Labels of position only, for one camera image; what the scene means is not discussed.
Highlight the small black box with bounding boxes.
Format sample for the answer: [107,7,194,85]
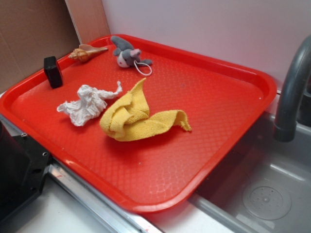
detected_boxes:
[44,56,63,89]

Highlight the red plastic tray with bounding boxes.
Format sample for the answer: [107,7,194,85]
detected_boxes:
[0,36,276,214]

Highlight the yellow knitted cloth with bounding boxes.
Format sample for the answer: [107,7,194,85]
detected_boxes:
[100,78,192,142]

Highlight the grey plush toy animal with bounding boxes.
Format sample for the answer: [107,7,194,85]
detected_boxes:
[110,35,153,76]

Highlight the crumpled white paper towel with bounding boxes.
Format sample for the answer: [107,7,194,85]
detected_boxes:
[56,81,122,127]

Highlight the brown spiral seashell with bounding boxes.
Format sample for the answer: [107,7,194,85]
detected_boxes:
[68,44,108,63]

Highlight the grey plastic sink basin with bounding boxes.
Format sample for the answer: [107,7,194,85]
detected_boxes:
[190,113,311,233]

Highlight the grey sink faucet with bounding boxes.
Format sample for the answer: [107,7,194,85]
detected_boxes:
[273,36,311,142]

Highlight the brown cardboard panel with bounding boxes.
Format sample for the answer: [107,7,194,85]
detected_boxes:
[0,0,110,92]

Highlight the silver metal rail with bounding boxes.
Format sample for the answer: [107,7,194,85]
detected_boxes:
[0,114,151,233]

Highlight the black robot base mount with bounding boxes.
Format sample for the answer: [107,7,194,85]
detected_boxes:
[0,124,51,223]

